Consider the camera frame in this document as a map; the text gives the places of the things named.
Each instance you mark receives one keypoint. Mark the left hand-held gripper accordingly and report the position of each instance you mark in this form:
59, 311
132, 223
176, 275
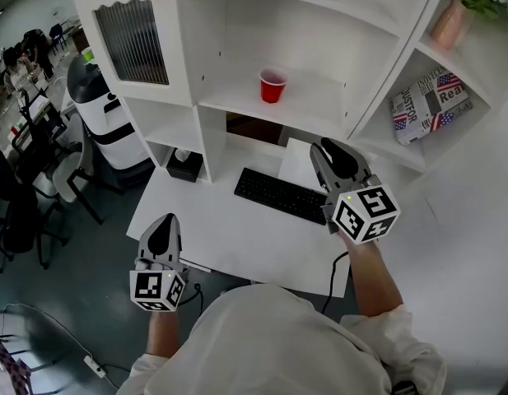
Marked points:
159, 288

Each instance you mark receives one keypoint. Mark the flag print box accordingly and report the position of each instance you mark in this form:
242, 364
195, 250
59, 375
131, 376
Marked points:
430, 105

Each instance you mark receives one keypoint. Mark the red plastic cup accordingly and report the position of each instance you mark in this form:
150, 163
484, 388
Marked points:
272, 86

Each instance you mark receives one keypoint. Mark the person's left forearm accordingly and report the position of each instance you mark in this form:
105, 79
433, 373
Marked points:
162, 333

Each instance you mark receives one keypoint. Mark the green cup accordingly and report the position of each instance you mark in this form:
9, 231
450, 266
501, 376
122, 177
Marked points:
87, 54

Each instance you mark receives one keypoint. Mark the person's right forearm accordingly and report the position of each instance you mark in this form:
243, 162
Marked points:
373, 282

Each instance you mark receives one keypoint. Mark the white power strip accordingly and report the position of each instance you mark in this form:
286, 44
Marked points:
94, 366

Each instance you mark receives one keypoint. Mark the white paper sheet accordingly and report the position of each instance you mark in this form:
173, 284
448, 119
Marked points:
296, 159

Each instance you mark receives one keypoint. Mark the pink vase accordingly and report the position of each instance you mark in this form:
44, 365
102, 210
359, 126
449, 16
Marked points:
449, 25

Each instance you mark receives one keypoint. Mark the checkered cloth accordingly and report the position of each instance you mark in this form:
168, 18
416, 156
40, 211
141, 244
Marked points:
8, 364

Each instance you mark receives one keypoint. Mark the black keyboard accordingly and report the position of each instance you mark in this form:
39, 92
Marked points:
280, 195

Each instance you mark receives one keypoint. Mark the person's white shirt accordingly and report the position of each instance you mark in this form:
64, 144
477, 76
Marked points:
270, 344

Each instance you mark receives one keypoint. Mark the black tissue box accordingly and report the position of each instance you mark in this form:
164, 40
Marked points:
183, 169

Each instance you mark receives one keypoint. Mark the white shelf desk unit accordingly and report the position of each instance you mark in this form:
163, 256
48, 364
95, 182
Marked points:
303, 23

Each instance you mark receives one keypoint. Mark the black office chair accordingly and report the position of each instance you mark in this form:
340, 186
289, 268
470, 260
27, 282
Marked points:
15, 212

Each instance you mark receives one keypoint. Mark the ribbed glass cabinet door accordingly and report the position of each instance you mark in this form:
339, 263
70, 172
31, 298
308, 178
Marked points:
130, 39

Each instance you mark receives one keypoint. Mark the white chair with black legs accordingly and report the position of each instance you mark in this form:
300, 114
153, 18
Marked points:
82, 171

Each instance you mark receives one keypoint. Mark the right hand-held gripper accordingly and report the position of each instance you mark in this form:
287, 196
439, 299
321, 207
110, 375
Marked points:
364, 214

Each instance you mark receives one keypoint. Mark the white desk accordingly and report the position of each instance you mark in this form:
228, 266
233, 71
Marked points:
237, 237

